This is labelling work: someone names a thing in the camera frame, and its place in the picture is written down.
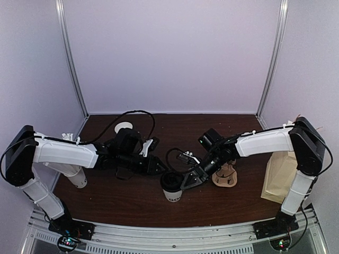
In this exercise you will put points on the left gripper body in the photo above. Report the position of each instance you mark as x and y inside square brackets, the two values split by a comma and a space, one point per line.
[148, 168]

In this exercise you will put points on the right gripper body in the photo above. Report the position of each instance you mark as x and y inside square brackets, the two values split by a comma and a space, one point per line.
[202, 173]

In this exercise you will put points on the black plastic cup lid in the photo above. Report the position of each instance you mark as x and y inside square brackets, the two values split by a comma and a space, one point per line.
[171, 181]

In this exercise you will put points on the white paper cup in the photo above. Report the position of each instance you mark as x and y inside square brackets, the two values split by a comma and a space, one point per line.
[173, 196]
[123, 125]

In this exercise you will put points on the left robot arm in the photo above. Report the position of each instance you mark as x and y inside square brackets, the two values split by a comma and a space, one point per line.
[126, 150]

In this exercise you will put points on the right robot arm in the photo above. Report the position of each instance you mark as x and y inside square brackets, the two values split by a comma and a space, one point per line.
[299, 137]

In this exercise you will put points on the cardboard cup carrier tray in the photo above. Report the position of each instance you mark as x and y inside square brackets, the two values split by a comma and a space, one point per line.
[226, 176]

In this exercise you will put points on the white cup holding straws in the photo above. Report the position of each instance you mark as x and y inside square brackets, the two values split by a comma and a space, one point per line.
[77, 177]

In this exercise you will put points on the brown paper bag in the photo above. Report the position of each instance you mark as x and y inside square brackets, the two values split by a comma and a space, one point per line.
[280, 172]

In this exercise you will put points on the paper wrapped straws bundle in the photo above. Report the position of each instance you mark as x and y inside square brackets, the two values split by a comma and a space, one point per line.
[71, 137]

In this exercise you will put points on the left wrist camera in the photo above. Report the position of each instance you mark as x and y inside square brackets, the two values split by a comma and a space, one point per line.
[149, 146]

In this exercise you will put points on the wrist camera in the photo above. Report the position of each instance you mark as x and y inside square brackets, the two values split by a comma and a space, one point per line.
[188, 158]
[149, 146]

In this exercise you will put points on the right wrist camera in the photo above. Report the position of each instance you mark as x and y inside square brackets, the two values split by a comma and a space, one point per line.
[188, 158]

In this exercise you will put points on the aluminium front rail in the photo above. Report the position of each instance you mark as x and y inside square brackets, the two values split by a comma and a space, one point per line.
[238, 238]

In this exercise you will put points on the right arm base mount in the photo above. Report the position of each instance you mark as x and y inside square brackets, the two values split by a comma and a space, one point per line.
[278, 232]

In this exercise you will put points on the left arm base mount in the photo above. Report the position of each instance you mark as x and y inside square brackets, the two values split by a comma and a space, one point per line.
[72, 232]

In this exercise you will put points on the left aluminium frame post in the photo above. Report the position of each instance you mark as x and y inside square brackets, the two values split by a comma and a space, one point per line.
[69, 56]

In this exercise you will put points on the aluminium frame post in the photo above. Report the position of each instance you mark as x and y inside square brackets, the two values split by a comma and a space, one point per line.
[278, 40]
[69, 56]

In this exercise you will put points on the right aluminium frame post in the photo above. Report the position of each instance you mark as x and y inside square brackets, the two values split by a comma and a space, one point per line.
[278, 40]

